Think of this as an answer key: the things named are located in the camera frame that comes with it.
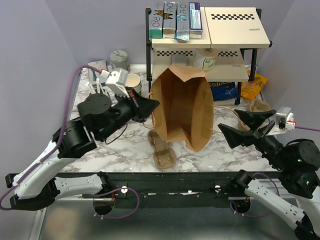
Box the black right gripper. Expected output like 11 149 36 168
218 107 289 169

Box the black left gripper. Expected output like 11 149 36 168
97 87 160 142

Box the brown paper bag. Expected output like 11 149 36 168
150 64 214 152

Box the brown pulp cup carrier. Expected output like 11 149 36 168
147 129 177 169

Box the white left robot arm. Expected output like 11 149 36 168
5 90 160 211

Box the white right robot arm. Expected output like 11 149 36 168
218 107 320 240

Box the stack of pulp cup carriers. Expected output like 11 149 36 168
237 99 272 131

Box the stack of green paper cups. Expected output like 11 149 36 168
125 73 142 95

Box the yellow snack bag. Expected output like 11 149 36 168
240 73 268 100

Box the blue doritos bag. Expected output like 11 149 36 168
209 82 238 101

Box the grey stirrer holder cup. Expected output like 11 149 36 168
85 78 111 98

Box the grey wrapped paper roll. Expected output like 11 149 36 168
109 50 130 71

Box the grey scrubber sponge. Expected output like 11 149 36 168
171 54 189 66

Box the blue razor package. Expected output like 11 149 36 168
88 60 108 87

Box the toilet paper roll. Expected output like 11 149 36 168
193 48 219 72

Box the black and cream shelf rack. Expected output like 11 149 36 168
145 7 272 92

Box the blue silver toothpaste box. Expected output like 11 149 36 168
175 2 190 43

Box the teal toothpaste box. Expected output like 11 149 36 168
148 2 164 39

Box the purple white toothpaste box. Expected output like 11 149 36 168
188 2 203 39

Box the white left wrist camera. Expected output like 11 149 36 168
100 68 130 98

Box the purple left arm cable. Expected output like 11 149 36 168
0 64 141 220

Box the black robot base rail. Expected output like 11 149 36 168
51 171 266 209

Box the aluminium frame rail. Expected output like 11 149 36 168
29 196 85 240

